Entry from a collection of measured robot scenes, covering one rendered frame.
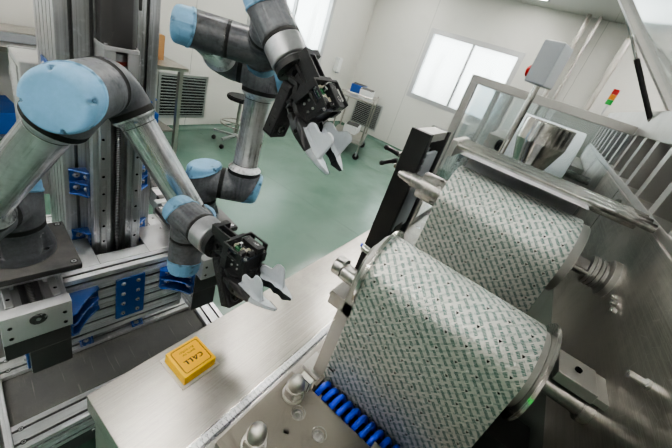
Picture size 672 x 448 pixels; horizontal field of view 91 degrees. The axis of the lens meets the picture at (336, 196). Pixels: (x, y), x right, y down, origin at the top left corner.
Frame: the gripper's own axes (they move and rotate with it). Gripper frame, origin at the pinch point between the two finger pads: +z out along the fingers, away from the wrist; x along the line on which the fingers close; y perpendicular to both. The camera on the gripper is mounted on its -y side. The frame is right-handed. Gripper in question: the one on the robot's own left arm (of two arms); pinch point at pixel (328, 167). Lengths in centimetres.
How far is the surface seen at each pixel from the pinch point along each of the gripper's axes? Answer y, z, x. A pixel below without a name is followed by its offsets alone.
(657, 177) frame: 44, 29, 46
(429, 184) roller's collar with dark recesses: 8.2, 10.6, 20.1
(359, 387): -6.8, 36.6, -8.5
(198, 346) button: -38.2, 21.8, -15.9
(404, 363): 4.0, 33.0, -8.5
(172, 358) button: -38.7, 21.2, -21.1
